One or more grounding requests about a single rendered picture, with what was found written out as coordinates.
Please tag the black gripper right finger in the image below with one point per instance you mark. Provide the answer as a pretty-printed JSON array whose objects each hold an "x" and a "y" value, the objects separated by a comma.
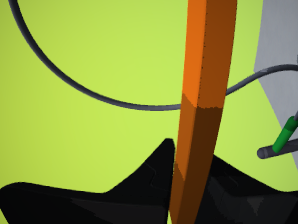
[{"x": 232, "y": 197}]

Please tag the orange handle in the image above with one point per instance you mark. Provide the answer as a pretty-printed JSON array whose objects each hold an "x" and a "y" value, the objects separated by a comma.
[{"x": 209, "y": 42}]

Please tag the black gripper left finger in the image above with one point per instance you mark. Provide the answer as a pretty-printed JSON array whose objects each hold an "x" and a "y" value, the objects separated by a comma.
[{"x": 142, "y": 198}]

